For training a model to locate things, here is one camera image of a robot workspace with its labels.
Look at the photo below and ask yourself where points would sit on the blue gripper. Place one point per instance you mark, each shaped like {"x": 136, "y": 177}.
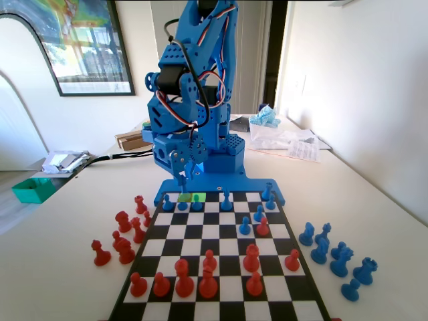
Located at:
{"x": 178, "y": 159}

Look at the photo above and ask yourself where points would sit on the blue chess king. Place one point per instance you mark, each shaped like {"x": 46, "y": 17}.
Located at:
{"x": 182, "y": 184}

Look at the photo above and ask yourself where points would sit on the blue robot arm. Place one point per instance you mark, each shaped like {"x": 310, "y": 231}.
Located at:
{"x": 220, "y": 157}

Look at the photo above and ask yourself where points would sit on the blue chess pawn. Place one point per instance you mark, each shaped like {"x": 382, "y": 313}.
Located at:
{"x": 338, "y": 249}
{"x": 270, "y": 203}
{"x": 350, "y": 291}
{"x": 196, "y": 204}
{"x": 181, "y": 204}
{"x": 245, "y": 227}
{"x": 167, "y": 205}
{"x": 259, "y": 214}

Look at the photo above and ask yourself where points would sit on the red chess pawn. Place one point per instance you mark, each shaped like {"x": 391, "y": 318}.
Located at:
{"x": 161, "y": 287}
{"x": 116, "y": 238}
{"x": 210, "y": 259}
{"x": 147, "y": 220}
{"x": 254, "y": 286}
{"x": 138, "y": 287}
{"x": 262, "y": 228}
{"x": 292, "y": 262}

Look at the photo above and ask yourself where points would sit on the blue chess rook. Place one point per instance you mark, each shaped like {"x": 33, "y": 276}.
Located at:
{"x": 266, "y": 192}
{"x": 365, "y": 272}

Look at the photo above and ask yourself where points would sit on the red chess queen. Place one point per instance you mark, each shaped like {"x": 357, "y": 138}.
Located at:
{"x": 137, "y": 234}

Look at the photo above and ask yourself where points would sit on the blue chess queen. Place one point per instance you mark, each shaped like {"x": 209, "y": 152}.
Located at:
{"x": 340, "y": 265}

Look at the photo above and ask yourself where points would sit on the coloured marker set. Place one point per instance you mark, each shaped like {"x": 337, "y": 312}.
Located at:
{"x": 146, "y": 125}

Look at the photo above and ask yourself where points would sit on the long cardboard box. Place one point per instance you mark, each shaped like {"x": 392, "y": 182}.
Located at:
{"x": 132, "y": 141}

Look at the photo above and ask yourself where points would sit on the dark grey sheet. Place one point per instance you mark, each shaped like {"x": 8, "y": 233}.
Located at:
{"x": 241, "y": 125}

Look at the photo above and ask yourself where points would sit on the clear plastic bag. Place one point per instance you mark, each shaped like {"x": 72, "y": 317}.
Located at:
{"x": 312, "y": 136}
{"x": 267, "y": 137}

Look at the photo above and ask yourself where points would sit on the black white chessboard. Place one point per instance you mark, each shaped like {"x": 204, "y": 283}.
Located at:
{"x": 214, "y": 234}

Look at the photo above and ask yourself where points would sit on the blue white crumpled cloth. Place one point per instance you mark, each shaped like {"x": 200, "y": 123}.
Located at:
{"x": 265, "y": 117}

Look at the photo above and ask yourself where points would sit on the printed paper sheet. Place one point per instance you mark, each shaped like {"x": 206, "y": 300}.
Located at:
{"x": 305, "y": 151}

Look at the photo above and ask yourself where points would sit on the grey paper pile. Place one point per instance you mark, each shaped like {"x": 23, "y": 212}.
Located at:
{"x": 63, "y": 162}

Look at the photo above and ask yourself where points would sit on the black framed poster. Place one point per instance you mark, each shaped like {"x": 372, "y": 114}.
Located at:
{"x": 87, "y": 50}

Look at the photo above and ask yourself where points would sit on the green plastic bin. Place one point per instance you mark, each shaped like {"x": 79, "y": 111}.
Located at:
{"x": 33, "y": 191}

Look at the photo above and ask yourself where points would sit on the blue arm base plate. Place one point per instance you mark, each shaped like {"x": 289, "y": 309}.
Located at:
{"x": 217, "y": 183}

